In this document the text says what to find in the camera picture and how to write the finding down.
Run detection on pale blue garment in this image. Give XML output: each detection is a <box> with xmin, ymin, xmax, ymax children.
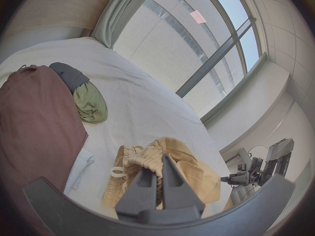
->
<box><xmin>63</xmin><ymin>148</ymin><xmax>95</xmax><ymax>194</ymax></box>

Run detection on beige shorts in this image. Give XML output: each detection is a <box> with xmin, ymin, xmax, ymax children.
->
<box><xmin>102</xmin><ymin>137</ymin><xmax>221</xmax><ymax>211</ymax></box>

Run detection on grey-green curtain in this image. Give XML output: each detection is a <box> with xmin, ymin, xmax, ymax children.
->
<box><xmin>95</xmin><ymin>0</ymin><xmax>163</xmax><ymax>50</ymax></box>

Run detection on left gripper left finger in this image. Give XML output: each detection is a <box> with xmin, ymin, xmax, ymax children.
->
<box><xmin>115</xmin><ymin>167</ymin><xmax>159</xmax><ymax>214</ymax></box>

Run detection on window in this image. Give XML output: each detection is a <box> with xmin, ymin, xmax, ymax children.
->
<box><xmin>112</xmin><ymin>0</ymin><xmax>268</xmax><ymax>125</ymax></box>

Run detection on dark grey garment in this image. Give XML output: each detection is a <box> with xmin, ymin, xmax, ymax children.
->
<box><xmin>49</xmin><ymin>62</ymin><xmax>90</xmax><ymax>95</ymax></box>

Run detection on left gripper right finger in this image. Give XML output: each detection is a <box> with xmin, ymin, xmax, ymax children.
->
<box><xmin>161</xmin><ymin>154</ymin><xmax>205</xmax><ymax>216</ymax></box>

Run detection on green garment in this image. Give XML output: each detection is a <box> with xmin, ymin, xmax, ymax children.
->
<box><xmin>73</xmin><ymin>81</ymin><xmax>109</xmax><ymax>124</ymax></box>

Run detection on brown garment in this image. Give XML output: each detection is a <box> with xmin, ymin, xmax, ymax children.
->
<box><xmin>0</xmin><ymin>64</ymin><xmax>89</xmax><ymax>206</ymax></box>

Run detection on bed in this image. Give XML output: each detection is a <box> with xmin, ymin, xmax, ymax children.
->
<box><xmin>0</xmin><ymin>0</ymin><xmax>230</xmax><ymax>221</ymax></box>

